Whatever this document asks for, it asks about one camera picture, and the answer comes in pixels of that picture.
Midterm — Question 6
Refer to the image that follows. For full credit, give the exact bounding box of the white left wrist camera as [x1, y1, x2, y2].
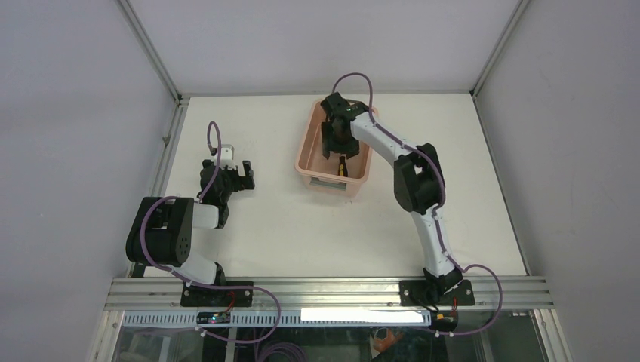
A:
[211, 144, 237, 170]

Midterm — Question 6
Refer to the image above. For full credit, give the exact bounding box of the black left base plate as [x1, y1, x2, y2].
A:
[180, 280, 254, 308]

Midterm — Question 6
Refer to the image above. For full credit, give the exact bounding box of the pink plastic bin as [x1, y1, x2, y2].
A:
[294, 99, 372, 198]

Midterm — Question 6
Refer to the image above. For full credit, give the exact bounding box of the yellow black screwdriver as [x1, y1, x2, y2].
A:
[338, 155, 348, 177]

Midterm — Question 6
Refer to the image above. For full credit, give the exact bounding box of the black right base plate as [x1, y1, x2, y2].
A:
[398, 279, 475, 308]

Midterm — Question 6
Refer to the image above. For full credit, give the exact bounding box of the white slotted cable duct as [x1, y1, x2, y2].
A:
[122, 308, 431, 328]

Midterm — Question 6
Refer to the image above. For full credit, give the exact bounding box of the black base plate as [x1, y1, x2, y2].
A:
[398, 279, 475, 308]
[180, 280, 254, 308]

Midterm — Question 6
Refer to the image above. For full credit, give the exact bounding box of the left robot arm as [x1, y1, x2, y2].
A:
[125, 159, 255, 306]

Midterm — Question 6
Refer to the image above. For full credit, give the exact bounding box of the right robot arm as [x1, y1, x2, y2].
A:
[320, 92, 463, 305]

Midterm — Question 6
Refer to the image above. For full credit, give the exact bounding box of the orange object under table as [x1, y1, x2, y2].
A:
[371, 327, 404, 354]

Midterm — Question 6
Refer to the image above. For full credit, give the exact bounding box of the aluminium front rail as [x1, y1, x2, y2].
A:
[104, 275, 555, 311]

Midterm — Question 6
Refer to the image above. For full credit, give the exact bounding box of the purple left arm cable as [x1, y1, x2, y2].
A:
[139, 121, 282, 345]

